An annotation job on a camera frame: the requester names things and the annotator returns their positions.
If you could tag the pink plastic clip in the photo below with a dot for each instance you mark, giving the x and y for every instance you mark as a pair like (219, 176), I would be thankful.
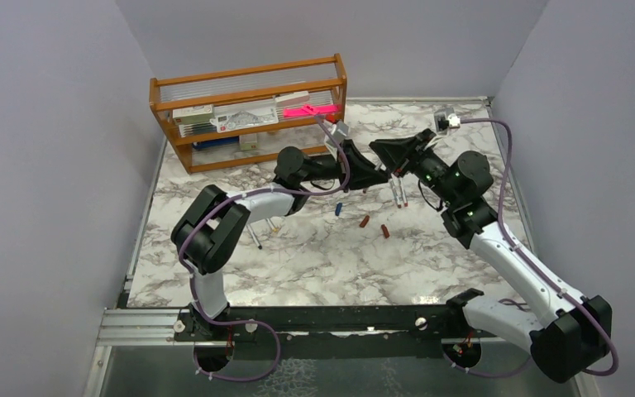
(308, 110)

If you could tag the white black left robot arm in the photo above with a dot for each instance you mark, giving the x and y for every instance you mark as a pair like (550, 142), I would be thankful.
(208, 232)

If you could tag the small white box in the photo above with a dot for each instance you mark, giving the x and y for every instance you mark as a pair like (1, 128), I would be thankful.
(248, 142)

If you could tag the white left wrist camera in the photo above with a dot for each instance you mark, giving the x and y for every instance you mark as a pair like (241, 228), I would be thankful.
(337, 133)

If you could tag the blue box on shelf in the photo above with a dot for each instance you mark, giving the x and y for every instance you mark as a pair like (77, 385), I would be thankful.
(215, 143)

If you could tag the pink white eraser box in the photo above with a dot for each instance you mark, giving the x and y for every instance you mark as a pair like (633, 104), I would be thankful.
(290, 99)

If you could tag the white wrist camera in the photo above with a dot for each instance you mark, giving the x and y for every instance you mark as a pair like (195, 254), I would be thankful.
(337, 133)
(446, 121)

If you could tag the white pen left side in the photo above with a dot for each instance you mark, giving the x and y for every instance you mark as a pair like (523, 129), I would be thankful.
(254, 237)

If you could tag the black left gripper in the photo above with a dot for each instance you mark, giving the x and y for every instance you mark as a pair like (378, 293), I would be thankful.
(363, 172)

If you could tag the wooden shelf rack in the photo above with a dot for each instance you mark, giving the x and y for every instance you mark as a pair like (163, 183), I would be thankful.
(251, 87)

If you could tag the white pen red end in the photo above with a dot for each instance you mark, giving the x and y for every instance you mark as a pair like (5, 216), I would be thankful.
(403, 193)

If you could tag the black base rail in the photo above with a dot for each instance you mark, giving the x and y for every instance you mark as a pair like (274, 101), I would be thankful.
(323, 332)

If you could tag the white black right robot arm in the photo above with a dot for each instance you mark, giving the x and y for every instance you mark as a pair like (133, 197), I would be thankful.
(563, 330)

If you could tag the red brown pen cap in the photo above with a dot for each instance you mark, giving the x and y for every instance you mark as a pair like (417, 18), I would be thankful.
(385, 231)

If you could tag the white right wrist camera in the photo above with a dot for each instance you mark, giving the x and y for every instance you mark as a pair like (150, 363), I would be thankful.
(446, 121)

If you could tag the white pen yellow end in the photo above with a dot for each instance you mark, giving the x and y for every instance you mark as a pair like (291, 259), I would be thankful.
(274, 228)

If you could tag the white green box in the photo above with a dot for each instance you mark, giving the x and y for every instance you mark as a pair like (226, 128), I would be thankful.
(193, 115)

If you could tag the red pen cap loose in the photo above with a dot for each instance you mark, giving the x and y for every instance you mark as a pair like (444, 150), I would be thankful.
(364, 221)

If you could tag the aluminium frame rail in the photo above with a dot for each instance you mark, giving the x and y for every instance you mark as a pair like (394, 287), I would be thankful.
(137, 328)

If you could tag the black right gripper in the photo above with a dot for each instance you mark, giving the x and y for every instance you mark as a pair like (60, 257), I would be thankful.
(398, 154)

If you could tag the white protractor ruler pack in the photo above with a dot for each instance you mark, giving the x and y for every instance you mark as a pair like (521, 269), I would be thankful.
(244, 119)

